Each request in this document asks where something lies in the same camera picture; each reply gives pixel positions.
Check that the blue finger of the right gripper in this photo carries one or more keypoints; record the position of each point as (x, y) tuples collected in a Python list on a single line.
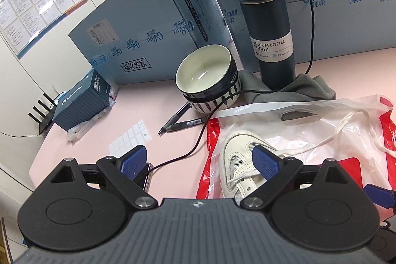
[(381, 196)]

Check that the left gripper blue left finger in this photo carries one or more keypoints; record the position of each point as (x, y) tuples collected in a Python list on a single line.
[(129, 177)]

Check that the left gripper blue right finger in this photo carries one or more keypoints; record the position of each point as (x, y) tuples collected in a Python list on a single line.
[(280, 175)]

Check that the white sneaker shoe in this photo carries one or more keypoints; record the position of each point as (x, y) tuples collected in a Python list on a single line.
[(238, 175)]

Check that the white label sticker sheet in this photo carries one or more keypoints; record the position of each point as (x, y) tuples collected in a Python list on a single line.
[(137, 134)]

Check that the black pen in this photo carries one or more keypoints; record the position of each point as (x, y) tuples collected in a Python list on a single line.
[(186, 124), (175, 118)]

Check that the red white plastic bag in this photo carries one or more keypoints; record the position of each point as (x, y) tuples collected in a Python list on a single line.
[(209, 185)]

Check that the small dark blue box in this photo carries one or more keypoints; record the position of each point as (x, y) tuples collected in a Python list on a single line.
[(82, 102)]

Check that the black router with antennas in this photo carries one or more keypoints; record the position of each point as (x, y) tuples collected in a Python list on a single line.
[(44, 114)]

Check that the striped white ceramic bowl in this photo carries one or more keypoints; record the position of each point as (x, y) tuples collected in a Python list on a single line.
[(226, 100)]

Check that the dark blue vacuum bottle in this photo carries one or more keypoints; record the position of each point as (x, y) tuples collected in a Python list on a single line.
[(270, 34)]

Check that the wall notice poster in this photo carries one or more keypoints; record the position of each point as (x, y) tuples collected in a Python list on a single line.
[(25, 22)]

